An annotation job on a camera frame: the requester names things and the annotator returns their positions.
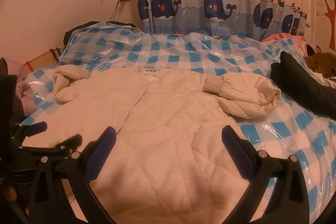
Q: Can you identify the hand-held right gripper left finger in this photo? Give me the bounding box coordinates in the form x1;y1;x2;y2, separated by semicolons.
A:
28;127;117;224

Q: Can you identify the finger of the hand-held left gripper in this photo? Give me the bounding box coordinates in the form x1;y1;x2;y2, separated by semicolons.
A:
19;134;83;159
10;121;48;141

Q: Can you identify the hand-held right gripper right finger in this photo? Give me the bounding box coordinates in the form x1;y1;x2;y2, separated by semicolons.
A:
221;126;310;224

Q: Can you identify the white quilted jacket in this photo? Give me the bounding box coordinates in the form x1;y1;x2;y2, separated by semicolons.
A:
20;65;281;224

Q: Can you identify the purple garment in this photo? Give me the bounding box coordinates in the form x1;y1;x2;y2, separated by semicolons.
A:
3;57;36;117

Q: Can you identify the dark brown cloth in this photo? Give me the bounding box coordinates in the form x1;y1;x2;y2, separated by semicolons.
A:
0;59;18;123

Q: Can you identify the black garment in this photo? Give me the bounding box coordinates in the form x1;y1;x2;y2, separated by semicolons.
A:
270;51;336;118

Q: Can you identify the blue checked plastic sheet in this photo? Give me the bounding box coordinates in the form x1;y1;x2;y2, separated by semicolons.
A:
16;22;336;224

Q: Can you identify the pink cloth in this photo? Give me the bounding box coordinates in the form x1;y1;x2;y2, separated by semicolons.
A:
262;32;306;49

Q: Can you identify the olive brown cloth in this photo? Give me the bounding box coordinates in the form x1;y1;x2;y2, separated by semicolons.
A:
304;52;336;78

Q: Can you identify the black charger cable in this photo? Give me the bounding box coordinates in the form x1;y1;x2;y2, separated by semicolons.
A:
108;0;124;23

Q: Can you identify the tree wall sticker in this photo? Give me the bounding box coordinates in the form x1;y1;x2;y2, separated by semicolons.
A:
314;0;336;30

